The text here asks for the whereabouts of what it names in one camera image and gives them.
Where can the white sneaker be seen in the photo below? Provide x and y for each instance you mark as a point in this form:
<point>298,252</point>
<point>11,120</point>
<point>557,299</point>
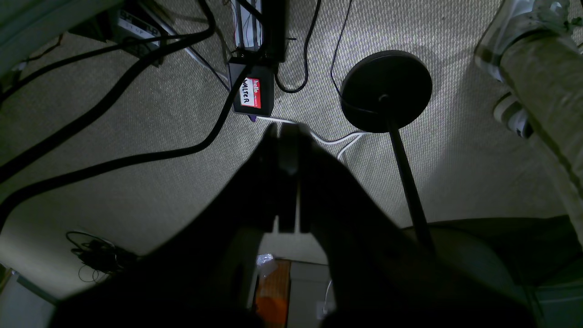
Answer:
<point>516,19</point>

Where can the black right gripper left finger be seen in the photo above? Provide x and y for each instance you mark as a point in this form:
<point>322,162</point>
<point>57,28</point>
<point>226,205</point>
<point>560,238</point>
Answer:
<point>201,277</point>

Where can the person leg beige trousers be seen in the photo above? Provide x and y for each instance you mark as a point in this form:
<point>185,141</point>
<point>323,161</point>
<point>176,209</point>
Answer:
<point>544,72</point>

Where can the black round lamp stand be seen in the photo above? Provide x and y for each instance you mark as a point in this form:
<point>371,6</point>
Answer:
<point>383,93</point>

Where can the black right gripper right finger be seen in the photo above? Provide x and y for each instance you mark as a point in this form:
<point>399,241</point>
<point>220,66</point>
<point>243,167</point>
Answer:
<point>380,276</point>

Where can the black box with name sticker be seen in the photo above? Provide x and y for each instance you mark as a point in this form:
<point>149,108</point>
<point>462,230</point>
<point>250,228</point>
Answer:
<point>256,93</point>

